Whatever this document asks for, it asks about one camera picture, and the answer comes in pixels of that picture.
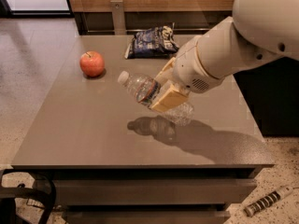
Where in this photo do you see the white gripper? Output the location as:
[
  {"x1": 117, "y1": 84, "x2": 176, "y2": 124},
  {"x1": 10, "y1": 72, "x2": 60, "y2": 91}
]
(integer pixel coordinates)
[{"x1": 150, "y1": 35, "x2": 223, "y2": 112}]

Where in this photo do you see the clear plastic water bottle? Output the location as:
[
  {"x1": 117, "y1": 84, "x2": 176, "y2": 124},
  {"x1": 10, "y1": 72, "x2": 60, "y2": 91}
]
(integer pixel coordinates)
[{"x1": 118, "y1": 71, "x2": 194, "y2": 126}]

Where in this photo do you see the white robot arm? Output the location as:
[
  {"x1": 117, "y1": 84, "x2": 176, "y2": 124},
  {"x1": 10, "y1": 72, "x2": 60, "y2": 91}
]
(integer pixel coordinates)
[{"x1": 151, "y1": 0, "x2": 299, "y2": 112}]

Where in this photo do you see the blue chip bag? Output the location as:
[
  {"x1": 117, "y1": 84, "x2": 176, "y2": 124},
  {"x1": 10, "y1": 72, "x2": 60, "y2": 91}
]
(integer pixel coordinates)
[{"x1": 124, "y1": 25, "x2": 179, "y2": 59}]

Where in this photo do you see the red apple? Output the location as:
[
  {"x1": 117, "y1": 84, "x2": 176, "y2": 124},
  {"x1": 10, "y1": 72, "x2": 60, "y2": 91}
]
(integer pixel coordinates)
[{"x1": 79, "y1": 51, "x2": 105, "y2": 77}]

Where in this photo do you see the grey table drawer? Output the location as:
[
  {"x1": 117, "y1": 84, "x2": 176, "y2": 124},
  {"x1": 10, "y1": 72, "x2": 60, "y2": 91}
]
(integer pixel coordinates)
[{"x1": 54, "y1": 179, "x2": 256, "y2": 205}]

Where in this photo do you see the black chair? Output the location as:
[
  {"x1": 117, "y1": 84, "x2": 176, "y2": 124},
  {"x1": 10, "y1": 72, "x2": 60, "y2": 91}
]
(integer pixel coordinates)
[{"x1": 0, "y1": 169, "x2": 56, "y2": 224}]

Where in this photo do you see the left metal bracket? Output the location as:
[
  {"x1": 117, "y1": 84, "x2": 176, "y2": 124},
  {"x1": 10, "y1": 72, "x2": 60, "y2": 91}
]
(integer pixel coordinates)
[{"x1": 110, "y1": 0, "x2": 127, "y2": 35}]

